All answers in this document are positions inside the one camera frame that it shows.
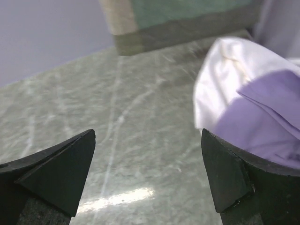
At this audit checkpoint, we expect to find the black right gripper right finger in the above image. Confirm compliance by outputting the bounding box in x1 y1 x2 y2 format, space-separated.
201 129 300 225

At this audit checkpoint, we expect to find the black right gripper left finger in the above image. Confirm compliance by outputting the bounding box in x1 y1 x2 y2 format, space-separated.
0 129 96 225

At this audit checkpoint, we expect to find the purple t shirt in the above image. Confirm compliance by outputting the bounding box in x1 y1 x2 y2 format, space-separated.
212 70 300 168

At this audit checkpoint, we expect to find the white t shirt with print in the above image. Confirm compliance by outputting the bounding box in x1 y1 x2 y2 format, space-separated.
193 37 300 130

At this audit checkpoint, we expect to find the green and beige towel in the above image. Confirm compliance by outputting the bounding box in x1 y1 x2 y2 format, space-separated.
100 0 262 56

